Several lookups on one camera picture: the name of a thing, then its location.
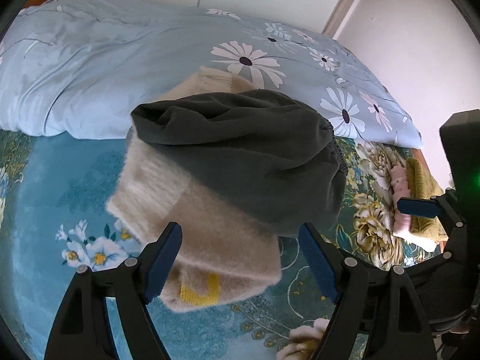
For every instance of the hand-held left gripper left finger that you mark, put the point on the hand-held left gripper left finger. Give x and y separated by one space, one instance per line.
165 258

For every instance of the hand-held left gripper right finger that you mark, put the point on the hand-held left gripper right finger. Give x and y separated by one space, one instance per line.
317 264

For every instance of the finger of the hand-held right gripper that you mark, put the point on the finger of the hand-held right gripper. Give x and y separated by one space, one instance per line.
438 292
416 208

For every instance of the beige fuzzy sweater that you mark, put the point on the beige fuzzy sweater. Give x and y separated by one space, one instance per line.
225 255

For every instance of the dark grey pants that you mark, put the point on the dark grey pants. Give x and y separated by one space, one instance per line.
243 157

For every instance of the folded olive garment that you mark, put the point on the folded olive garment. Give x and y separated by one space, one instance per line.
420 180

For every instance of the folded pink garment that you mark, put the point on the folded pink garment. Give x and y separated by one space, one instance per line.
399 180

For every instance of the folded white garment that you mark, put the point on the folded white garment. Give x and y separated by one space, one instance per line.
420 242

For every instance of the teal floral blanket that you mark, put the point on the teal floral blanket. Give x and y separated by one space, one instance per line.
56 195

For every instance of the light blue daisy duvet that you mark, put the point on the light blue daisy duvet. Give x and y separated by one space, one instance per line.
93 63

